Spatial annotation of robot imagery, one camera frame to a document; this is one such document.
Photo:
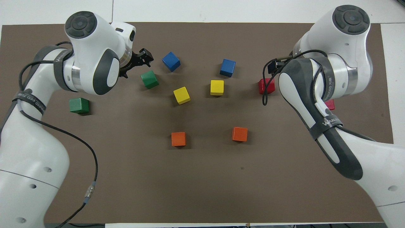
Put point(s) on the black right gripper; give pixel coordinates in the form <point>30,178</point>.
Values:
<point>281,61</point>

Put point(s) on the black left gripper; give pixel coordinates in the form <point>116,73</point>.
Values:
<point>133,60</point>

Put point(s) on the green wooden block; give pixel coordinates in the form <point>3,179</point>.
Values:
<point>79,105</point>
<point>149,79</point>

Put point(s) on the red wooden block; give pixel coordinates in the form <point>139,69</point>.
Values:
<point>269,87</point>
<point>330,104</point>

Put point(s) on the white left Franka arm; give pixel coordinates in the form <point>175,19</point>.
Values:
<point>88,53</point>

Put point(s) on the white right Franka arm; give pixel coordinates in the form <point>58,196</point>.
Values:
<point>348,63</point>

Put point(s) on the blue wooden block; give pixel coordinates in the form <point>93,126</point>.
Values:
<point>171,61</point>
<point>227,67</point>

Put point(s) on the yellow wooden block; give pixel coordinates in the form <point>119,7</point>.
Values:
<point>182,95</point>
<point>217,87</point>

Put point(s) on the orange wooden block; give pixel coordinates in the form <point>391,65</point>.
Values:
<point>178,138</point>
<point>239,134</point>

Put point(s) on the brown table mat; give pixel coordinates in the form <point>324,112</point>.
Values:
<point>205,190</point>

